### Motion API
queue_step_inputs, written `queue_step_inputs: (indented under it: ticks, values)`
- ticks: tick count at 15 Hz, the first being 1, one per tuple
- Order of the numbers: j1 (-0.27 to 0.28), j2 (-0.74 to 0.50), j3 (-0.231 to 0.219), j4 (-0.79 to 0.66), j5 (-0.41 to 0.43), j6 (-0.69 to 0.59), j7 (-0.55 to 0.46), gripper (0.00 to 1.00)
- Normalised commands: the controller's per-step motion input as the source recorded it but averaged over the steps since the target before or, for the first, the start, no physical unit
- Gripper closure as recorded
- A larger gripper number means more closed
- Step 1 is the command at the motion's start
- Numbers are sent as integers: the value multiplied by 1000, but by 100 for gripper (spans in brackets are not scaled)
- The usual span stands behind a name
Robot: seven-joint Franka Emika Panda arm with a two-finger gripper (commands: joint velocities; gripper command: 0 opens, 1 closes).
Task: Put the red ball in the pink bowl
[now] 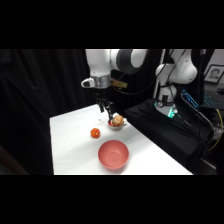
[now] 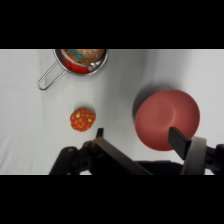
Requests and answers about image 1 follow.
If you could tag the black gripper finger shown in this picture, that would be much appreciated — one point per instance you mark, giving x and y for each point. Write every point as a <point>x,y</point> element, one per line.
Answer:
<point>109,111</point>
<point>100,106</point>

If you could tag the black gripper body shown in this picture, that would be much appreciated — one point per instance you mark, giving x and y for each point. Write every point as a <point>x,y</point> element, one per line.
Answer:
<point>102,94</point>

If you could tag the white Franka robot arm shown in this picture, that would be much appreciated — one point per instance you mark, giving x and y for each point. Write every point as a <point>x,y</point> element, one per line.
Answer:
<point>100,63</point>

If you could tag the pink bowl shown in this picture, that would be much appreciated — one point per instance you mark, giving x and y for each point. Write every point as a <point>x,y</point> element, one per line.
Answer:
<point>113,156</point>

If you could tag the tan round toy food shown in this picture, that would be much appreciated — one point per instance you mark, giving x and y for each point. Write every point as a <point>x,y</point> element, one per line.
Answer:
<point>117,121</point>

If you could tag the black robot stand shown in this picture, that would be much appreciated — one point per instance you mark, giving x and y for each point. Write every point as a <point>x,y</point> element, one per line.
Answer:
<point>156,133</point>

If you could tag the black curtain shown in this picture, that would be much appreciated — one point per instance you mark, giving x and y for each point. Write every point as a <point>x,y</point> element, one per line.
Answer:
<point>40,100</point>

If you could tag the green base light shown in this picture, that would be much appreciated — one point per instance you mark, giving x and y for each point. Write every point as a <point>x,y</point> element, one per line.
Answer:
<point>171,113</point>

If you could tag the blue lit device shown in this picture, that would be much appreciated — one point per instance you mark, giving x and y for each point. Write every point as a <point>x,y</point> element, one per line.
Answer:
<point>190,98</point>

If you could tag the framed portrait picture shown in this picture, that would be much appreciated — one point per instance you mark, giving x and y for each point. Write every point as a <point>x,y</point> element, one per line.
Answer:
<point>214,73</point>

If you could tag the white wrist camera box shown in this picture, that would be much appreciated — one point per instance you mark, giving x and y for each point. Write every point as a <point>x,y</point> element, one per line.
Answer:
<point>88,82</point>

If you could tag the brown wrist bracket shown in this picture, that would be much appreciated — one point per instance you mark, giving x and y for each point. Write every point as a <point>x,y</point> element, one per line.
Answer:
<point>119,83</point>

